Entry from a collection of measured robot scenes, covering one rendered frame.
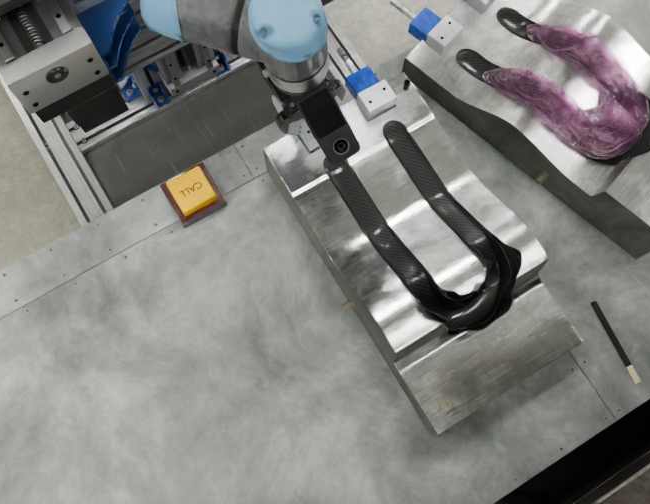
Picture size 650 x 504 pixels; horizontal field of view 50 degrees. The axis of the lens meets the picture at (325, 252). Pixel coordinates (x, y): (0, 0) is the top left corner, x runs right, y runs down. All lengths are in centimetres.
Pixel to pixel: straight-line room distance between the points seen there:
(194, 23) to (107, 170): 116
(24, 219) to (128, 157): 41
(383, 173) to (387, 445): 41
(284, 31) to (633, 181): 64
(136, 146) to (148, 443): 97
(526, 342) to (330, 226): 34
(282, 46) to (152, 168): 118
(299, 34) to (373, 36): 154
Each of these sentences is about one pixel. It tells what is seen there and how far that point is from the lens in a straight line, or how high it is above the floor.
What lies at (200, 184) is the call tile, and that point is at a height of 84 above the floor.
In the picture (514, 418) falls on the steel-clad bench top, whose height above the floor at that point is 80.
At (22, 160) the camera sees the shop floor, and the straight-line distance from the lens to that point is 220.
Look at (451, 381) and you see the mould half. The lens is 104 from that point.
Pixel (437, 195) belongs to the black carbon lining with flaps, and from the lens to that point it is 108.
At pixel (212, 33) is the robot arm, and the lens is 75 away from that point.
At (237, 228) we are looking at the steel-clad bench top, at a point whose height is 80.
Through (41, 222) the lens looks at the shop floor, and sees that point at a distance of 212.
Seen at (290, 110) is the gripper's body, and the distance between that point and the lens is 91.
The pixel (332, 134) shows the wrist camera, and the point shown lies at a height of 107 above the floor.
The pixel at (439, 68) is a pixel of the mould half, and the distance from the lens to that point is 120.
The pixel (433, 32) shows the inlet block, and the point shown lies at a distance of 120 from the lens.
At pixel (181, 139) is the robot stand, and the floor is 21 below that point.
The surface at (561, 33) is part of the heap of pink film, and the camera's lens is 123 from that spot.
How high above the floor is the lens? 188
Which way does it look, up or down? 75 degrees down
